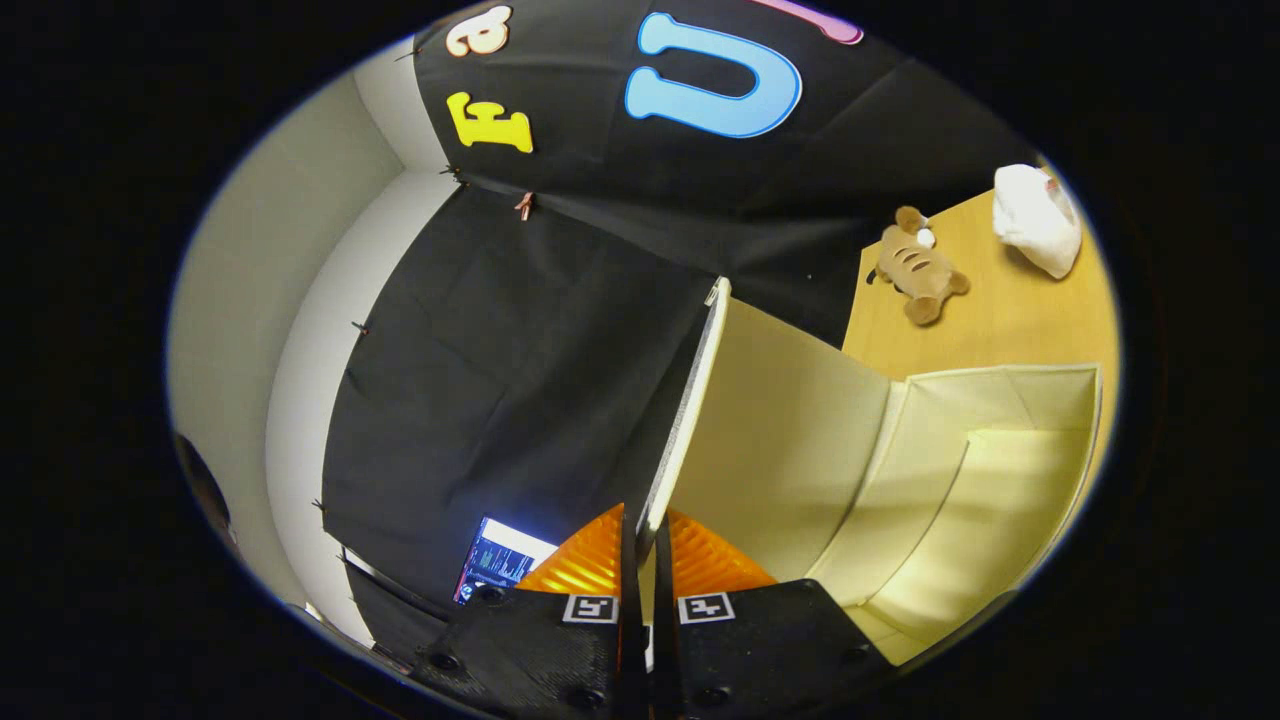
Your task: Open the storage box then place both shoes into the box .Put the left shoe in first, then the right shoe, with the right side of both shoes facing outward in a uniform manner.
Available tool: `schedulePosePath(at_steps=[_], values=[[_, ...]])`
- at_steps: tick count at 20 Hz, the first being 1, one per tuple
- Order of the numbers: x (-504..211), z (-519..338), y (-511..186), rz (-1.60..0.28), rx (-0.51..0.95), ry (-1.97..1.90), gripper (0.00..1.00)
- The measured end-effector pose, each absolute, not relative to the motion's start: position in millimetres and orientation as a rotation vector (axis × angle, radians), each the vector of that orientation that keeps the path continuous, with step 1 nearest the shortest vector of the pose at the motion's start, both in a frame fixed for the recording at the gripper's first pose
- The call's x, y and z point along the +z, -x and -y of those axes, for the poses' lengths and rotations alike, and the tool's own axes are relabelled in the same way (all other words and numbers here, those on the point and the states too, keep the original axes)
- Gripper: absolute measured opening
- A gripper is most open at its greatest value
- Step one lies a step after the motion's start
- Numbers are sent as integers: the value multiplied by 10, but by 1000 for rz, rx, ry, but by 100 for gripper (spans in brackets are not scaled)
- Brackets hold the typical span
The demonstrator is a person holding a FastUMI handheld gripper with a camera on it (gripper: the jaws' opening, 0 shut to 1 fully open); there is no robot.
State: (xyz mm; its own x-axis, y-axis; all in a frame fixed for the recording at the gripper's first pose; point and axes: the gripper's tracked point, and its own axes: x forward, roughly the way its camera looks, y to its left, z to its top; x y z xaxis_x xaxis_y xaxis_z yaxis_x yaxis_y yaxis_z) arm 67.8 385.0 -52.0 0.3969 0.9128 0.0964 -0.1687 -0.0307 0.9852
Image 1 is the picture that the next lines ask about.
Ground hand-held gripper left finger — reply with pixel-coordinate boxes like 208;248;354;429
413;503;643;720

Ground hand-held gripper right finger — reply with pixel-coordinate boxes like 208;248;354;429
650;508;898;720

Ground grey fabric storage box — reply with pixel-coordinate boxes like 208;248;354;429
636;277;1103;668

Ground computer monitor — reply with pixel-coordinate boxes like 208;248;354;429
452;515;561;607

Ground brown striped plush toy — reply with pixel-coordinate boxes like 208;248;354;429
866;205;972;327

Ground white plush toy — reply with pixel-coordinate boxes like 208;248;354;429
991;163;1084;281

